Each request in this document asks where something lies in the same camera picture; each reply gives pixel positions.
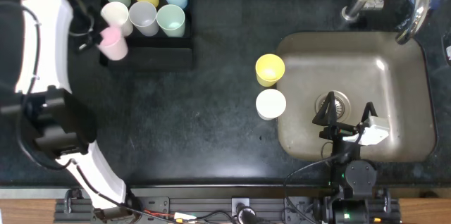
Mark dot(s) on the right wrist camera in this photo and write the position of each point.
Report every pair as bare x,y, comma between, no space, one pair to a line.
373,130

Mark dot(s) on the white cup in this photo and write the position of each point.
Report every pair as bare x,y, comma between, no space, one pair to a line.
114,12
270,103

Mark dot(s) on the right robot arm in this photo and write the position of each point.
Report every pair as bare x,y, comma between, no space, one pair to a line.
359,174

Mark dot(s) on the steel sink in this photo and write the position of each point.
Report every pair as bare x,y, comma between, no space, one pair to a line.
387,86

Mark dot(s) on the steel tap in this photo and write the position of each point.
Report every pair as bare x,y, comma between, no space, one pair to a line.
356,4

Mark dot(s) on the grey cup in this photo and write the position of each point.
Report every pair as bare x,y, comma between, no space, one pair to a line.
142,14

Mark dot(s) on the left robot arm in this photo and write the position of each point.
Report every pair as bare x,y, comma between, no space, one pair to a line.
46,41

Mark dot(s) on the mounting rail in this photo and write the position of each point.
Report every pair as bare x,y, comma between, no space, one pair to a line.
267,206

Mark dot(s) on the black tray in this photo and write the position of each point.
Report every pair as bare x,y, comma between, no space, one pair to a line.
169,58

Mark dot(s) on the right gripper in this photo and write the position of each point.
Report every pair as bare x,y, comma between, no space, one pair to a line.
334,132

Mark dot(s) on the pink cup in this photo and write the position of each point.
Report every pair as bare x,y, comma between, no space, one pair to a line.
114,42

